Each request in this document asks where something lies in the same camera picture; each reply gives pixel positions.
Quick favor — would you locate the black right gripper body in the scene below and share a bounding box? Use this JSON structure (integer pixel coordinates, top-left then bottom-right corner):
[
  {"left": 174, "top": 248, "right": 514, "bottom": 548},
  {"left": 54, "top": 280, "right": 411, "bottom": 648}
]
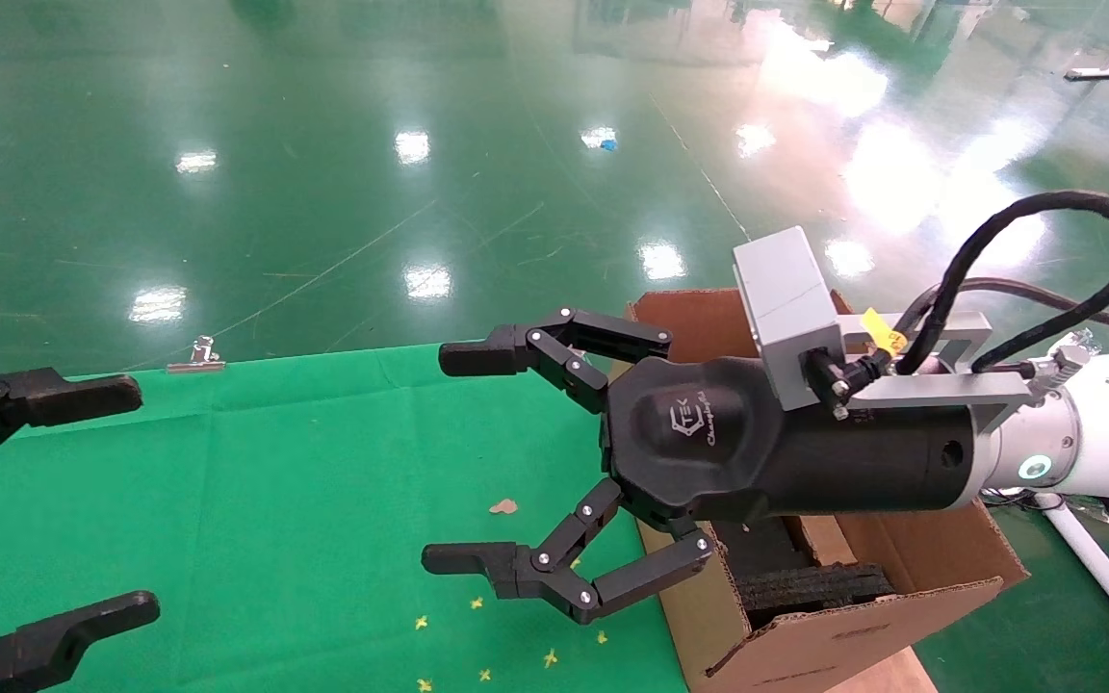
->
[{"left": 601, "top": 356, "right": 986, "bottom": 527}]

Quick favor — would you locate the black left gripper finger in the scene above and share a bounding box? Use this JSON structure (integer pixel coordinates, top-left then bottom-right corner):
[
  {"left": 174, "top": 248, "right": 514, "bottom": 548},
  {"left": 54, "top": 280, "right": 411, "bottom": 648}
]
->
[
  {"left": 0, "top": 591, "right": 162, "bottom": 693},
  {"left": 0, "top": 363, "right": 144, "bottom": 494}
]

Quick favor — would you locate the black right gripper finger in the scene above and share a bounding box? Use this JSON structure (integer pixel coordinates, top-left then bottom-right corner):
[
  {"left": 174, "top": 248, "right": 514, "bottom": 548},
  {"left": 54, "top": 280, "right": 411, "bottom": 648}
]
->
[
  {"left": 438, "top": 308, "right": 673, "bottom": 415},
  {"left": 421, "top": 478, "right": 717, "bottom": 627}
]

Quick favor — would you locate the small brown cardboard box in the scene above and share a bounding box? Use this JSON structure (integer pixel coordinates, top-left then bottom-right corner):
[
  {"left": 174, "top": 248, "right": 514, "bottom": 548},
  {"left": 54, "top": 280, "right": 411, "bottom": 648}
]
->
[{"left": 793, "top": 515, "right": 856, "bottom": 569}]

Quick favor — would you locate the large open cardboard carton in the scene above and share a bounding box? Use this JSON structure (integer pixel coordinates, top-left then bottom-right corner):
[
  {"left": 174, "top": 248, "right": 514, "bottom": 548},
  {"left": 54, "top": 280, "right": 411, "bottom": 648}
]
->
[{"left": 627, "top": 289, "right": 1030, "bottom": 693}]

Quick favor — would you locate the silver binder clip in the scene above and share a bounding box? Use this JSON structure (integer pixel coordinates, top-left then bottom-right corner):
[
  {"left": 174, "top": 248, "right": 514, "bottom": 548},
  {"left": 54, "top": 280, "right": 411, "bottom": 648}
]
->
[{"left": 167, "top": 335, "right": 226, "bottom": 373}]

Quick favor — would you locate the black foam insert block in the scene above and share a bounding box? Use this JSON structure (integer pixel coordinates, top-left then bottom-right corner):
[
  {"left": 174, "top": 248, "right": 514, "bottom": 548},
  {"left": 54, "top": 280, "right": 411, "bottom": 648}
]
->
[{"left": 737, "top": 563, "right": 895, "bottom": 617}]

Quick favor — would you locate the green tablecloth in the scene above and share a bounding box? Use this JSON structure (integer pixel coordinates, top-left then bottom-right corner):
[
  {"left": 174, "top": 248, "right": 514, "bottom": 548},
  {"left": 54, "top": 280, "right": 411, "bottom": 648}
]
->
[{"left": 0, "top": 344, "right": 690, "bottom": 693}]

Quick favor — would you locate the white metal stand leg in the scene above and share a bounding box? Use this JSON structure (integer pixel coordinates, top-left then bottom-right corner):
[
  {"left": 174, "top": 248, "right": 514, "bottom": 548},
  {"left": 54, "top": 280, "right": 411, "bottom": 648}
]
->
[{"left": 1036, "top": 493, "right": 1109, "bottom": 672}]

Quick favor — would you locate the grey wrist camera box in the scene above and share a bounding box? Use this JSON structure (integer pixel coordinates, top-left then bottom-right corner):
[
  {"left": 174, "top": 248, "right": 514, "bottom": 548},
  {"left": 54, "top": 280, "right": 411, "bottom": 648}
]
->
[{"left": 734, "top": 227, "right": 849, "bottom": 413}]

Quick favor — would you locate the yellow cable tag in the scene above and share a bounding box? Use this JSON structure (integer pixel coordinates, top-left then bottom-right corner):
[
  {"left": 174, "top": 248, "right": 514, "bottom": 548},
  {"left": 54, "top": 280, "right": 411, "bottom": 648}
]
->
[{"left": 863, "top": 308, "right": 912, "bottom": 355}]

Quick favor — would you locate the grey metal camera bracket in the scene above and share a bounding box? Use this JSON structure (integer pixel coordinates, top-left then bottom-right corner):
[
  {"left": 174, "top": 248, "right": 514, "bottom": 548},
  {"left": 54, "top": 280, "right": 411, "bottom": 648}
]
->
[{"left": 838, "top": 310, "right": 1037, "bottom": 434}]

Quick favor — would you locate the thin black wire bundle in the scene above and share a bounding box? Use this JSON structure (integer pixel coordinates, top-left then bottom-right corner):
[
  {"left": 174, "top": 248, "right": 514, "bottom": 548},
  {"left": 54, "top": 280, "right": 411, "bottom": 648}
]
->
[{"left": 983, "top": 489, "right": 1061, "bottom": 511}]

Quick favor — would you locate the thick black braided cable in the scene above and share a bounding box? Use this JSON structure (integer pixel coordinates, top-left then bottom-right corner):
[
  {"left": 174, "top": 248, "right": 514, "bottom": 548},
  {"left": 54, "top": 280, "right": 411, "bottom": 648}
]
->
[{"left": 896, "top": 192, "right": 1109, "bottom": 378}]

